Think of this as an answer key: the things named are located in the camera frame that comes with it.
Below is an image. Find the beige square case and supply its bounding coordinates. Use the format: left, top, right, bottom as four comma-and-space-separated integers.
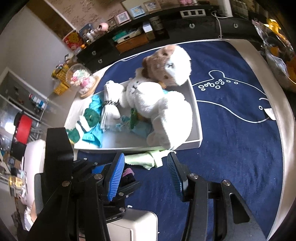
106, 207, 159, 241

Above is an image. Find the row of small bottles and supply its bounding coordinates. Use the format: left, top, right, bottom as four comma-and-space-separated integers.
232, 0, 249, 18

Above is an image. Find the dark jar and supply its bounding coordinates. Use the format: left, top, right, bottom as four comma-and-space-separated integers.
149, 16, 162, 32

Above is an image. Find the wooden picture frame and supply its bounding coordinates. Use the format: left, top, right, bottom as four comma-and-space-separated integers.
143, 0, 162, 12

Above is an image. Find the stack of books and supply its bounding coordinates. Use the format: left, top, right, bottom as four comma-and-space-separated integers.
112, 29, 142, 43

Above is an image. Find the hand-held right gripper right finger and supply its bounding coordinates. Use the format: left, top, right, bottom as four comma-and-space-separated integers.
167, 152, 266, 241

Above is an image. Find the light green cloth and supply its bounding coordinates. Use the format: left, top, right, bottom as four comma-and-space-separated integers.
124, 149, 177, 171

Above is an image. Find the metal shelf unit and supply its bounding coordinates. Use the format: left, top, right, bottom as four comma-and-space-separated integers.
0, 70, 50, 123

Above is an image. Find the green white striped sock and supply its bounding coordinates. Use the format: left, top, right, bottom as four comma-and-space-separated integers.
66, 108, 101, 143

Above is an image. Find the black television cabinet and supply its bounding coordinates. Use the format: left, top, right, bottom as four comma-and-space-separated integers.
76, 6, 262, 72

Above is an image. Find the wooden box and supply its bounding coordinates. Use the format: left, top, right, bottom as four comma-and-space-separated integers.
116, 35, 149, 52

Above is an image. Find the white storage box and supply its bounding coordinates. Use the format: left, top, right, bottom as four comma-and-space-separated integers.
64, 77, 203, 154

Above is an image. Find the navy blue printed blanket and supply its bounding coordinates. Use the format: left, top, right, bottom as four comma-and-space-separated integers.
76, 38, 284, 241

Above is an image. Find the brown white plush dog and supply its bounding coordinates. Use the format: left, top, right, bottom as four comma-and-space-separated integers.
142, 44, 192, 87

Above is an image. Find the glass dome with flowers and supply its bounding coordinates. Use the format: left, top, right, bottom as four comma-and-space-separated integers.
66, 64, 101, 99

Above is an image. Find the white canvas board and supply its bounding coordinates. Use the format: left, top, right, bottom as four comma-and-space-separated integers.
121, 0, 148, 11

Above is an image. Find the teal cloth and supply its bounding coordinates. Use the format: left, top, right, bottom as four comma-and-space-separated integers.
80, 95, 104, 149

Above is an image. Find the light blue cloth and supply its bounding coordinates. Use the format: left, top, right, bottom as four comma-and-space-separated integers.
129, 120, 153, 139

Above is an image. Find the blue box with bottles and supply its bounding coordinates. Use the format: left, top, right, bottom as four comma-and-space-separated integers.
79, 23, 96, 42

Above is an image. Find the pink picture frame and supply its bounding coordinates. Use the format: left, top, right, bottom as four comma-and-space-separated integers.
116, 11, 130, 24

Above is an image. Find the white cable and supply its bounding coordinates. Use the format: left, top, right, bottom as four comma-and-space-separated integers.
211, 10, 223, 39

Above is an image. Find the large white plush toy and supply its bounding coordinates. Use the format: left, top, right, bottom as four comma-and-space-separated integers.
105, 80, 193, 150

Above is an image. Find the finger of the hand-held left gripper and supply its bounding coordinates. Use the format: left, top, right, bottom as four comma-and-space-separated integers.
73, 158, 111, 182
103, 181, 142, 223

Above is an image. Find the yellow toy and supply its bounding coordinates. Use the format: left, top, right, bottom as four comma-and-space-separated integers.
266, 19, 281, 30

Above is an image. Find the clear plastic toy bag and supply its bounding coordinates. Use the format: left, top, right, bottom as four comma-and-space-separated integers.
253, 19, 296, 93

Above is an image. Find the white cushion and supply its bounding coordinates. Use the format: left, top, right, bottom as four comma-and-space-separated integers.
23, 139, 47, 204

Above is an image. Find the black pink sock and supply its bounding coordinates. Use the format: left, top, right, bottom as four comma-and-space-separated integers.
121, 167, 137, 186

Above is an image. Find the person's left forearm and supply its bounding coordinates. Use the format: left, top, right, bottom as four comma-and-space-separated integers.
22, 199, 38, 232

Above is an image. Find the red yellow flower box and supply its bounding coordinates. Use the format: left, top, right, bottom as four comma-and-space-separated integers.
63, 30, 84, 50

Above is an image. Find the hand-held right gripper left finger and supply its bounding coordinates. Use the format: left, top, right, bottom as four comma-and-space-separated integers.
25, 153, 125, 241

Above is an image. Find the red stool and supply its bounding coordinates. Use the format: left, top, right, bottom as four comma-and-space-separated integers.
14, 113, 31, 144

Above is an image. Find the tall white appliance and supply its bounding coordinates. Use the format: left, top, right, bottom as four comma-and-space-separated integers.
216, 0, 233, 18

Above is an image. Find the pale mint cloth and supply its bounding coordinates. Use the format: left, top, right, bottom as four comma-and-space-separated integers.
116, 115, 132, 133

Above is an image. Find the blue picture frame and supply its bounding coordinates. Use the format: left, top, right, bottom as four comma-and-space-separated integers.
129, 6, 146, 18

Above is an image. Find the white triple frame panel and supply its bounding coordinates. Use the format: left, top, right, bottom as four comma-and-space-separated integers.
180, 9, 206, 17

